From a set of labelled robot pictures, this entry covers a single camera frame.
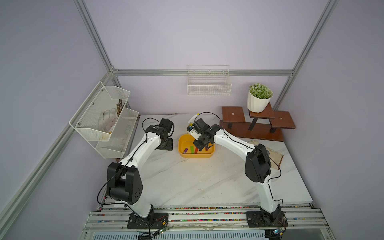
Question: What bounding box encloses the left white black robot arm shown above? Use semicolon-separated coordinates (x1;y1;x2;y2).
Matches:
102;119;175;224

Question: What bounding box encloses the beige work glove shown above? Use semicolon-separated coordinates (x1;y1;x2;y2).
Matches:
248;139;284;170

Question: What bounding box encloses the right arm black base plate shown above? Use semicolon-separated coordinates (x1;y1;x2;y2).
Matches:
246;211;288;228

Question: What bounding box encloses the yellow plastic storage box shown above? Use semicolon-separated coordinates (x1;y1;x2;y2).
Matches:
178;134;215;159

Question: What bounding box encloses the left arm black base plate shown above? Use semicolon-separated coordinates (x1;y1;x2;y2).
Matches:
127;213;169;230

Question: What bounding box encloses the white pot green plant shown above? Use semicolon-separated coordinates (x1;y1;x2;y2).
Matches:
247;83;274;113

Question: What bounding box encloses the clear plastic bag in shelf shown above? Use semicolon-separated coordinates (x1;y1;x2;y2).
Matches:
98;108;118;134

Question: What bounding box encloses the brown wooden tiered stand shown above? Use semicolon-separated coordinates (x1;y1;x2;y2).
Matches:
221;104;296;142

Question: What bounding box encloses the yellow green spray bottle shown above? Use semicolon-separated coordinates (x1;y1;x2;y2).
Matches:
187;114;201;136

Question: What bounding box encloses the white wire wall basket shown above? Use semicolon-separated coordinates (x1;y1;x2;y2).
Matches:
187;65;232;97

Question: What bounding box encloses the white mesh two-tier shelf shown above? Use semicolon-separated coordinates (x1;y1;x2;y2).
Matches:
69;82;139;159

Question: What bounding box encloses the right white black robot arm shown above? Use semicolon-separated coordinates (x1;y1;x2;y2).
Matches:
187;114;283;226

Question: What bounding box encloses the aluminium rail base frame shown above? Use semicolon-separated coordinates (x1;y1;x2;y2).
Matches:
80;205;335;240

